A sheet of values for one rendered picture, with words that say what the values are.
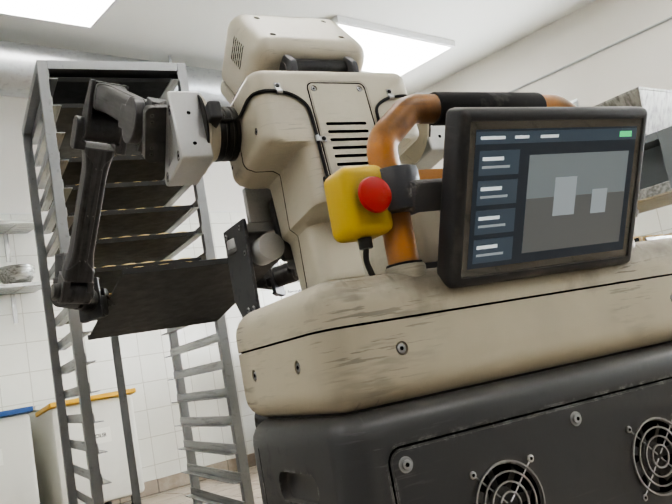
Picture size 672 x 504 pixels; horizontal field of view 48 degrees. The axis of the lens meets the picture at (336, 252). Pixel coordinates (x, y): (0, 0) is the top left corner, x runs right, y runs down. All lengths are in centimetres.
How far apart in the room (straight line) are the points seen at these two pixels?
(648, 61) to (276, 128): 499
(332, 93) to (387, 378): 59
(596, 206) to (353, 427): 36
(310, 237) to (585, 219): 46
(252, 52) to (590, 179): 60
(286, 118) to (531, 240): 46
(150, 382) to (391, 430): 518
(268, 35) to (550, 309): 65
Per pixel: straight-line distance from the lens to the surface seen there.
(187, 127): 113
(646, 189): 225
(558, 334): 83
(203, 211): 254
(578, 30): 626
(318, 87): 117
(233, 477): 257
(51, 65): 261
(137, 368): 581
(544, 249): 81
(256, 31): 125
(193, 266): 183
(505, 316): 78
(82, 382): 238
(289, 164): 115
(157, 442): 585
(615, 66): 605
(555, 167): 80
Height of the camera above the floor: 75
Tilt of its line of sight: 8 degrees up
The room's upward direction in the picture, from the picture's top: 10 degrees counter-clockwise
